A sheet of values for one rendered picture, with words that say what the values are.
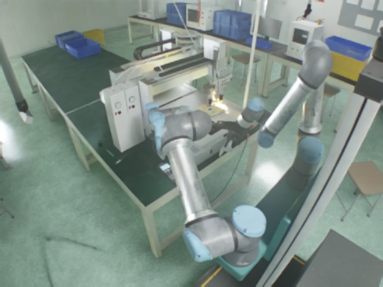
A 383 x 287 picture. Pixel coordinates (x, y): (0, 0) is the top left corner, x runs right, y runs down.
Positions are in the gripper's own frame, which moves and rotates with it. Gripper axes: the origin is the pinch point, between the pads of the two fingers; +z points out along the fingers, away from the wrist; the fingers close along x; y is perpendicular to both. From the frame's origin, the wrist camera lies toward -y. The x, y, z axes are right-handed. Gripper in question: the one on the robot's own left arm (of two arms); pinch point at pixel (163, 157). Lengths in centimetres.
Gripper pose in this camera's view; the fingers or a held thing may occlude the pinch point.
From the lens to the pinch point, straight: 155.7
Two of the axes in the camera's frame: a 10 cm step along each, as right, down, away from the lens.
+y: 5.9, 2.9, -7.6
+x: 8.0, -3.8, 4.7
